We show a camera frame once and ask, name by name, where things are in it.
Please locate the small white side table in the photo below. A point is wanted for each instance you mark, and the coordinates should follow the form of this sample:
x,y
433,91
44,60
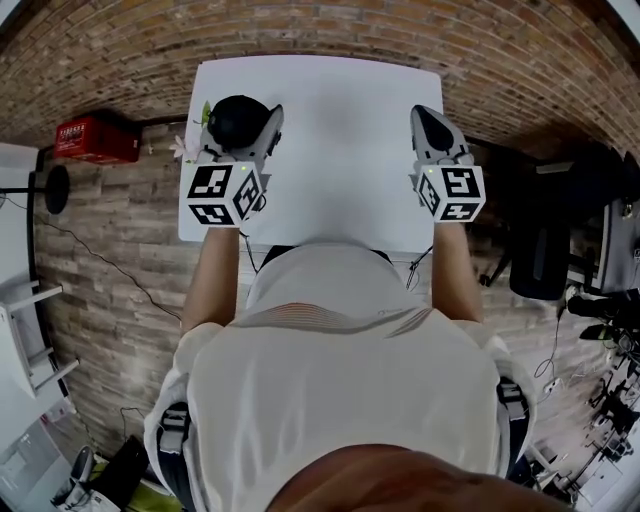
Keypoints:
x,y
15,340

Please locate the person's face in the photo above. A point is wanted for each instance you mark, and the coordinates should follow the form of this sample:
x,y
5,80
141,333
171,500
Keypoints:
x,y
415,482

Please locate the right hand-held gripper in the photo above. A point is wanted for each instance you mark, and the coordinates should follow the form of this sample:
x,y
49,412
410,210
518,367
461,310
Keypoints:
x,y
455,192

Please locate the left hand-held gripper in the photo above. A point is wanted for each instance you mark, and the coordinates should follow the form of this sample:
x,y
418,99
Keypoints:
x,y
215,192

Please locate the lime green mat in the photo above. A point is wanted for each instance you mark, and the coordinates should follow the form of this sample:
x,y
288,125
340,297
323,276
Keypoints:
x,y
150,492

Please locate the red plastic crate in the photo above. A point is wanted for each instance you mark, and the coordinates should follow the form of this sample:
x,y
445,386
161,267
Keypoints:
x,y
95,140

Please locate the black camera gear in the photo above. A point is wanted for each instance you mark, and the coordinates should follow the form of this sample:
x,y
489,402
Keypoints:
x,y
590,305

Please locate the black tripod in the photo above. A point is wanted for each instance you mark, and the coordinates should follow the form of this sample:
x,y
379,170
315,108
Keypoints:
x,y
615,410

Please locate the pink artificial flowers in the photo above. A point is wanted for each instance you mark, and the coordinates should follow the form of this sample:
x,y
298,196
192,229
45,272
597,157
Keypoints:
x,y
192,147

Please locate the person's right forearm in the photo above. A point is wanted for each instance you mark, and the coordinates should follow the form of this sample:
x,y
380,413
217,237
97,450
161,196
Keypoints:
x,y
455,275

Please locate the black bag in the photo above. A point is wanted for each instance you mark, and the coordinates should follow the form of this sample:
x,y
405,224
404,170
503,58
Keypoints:
x,y
125,465

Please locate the black standing fan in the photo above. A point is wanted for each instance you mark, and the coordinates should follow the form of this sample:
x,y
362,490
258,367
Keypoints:
x,y
57,190

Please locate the white desk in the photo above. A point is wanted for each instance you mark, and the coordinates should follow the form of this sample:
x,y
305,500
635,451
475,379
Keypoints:
x,y
622,260

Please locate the person's black trousers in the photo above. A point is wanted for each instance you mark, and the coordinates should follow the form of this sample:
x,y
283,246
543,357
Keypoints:
x,y
275,251

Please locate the person's left forearm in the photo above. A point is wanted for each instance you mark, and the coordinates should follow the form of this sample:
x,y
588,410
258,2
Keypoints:
x,y
215,280

